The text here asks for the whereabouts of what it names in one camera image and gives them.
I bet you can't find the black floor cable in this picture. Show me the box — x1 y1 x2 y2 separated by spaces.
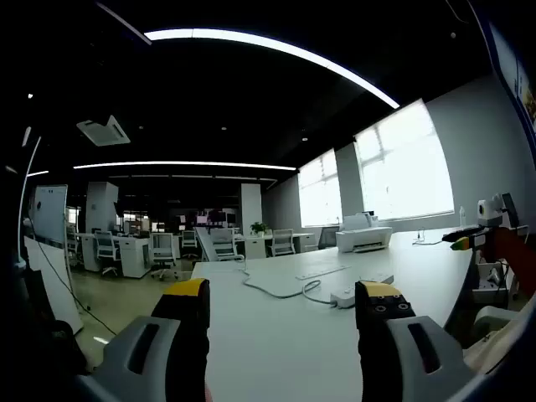
31 225 118 337

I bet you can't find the white rolling whiteboard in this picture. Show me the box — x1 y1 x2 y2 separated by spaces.
33 183 69 246

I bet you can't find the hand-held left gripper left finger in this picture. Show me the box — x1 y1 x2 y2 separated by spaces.
75 278 210 402

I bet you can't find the bright window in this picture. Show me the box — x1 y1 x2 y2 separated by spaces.
353 99 456 222
297 148 343 229

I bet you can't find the row of white office desks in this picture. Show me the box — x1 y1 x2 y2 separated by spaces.
77 231 317 280

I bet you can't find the group of white office chairs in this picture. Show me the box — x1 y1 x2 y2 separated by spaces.
66 225 296 281

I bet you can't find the long ceiling light strip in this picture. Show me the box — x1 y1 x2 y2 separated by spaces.
143 28 401 110
73 161 296 172

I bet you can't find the white table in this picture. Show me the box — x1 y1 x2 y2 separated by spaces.
190 228 477 402

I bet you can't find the black plug with cable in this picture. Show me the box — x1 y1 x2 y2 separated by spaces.
412 228 445 247

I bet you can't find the blue white wall display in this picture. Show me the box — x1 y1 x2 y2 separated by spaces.
472 0 536 139

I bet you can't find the white printer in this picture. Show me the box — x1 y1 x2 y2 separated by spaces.
336 212 394 254

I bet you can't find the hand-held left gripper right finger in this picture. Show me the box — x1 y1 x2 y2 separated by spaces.
354 280 487 402

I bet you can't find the white high-back chair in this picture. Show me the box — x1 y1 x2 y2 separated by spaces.
194 225 246 263

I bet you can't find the ceiling air conditioner unit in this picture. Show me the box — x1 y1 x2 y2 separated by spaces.
76 115 131 147

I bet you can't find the row of dark desk monitors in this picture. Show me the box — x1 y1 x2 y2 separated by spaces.
173 209 240 229

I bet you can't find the white power strip cable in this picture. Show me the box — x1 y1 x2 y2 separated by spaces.
239 257 336 305

